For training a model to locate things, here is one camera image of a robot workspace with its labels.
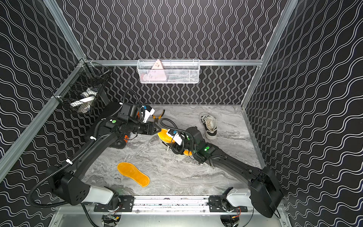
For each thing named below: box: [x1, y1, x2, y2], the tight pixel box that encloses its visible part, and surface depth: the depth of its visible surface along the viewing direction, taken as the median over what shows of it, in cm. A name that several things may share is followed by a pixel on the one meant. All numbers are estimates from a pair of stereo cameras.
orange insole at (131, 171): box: [117, 162, 151, 188], surface depth 86 cm
